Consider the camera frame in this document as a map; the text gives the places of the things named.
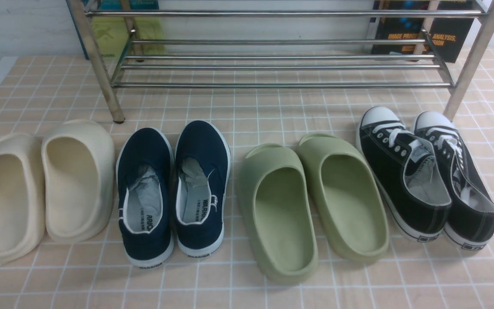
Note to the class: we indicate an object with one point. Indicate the navy slip-on shoe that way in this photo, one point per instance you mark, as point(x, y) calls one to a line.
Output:
point(143, 176)
point(203, 166)

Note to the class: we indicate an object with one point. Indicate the steel shoe rack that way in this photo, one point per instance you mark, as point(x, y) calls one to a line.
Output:
point(425, 56)

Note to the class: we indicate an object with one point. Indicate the green left slipper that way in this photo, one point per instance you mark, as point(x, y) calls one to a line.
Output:
point(273, 198)

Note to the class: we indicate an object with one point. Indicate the green slipper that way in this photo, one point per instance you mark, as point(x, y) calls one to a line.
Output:
point(346, 196)
point(273, 198)

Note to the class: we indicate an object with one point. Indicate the green right slipper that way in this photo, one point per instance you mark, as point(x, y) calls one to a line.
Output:
point(346, 196)

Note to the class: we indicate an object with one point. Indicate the cream right slipper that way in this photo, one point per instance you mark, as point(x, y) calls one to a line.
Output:
point(78, 161)

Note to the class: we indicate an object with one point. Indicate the cream slipper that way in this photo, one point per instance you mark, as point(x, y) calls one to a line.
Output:
point(78, 161)
point(22, 196)

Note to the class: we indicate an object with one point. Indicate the black left canvas sneaker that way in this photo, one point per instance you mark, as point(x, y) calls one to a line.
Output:
point(406, 171)

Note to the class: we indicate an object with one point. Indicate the black canvas sneaker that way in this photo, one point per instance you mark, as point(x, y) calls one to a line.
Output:
point(406, 171)
point(470, 223)

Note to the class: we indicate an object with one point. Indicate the yellow-green blue book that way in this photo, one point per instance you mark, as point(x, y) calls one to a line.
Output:
point(111, 33)

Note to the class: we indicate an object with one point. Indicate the black book orange lettering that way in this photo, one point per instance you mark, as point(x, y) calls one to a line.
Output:
point(448, 35)

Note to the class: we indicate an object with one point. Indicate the black right canvas sneaker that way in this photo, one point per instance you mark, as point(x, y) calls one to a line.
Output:
point(470, 223)

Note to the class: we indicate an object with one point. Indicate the cream left slipper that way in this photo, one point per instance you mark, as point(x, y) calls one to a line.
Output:
point(22, 196)

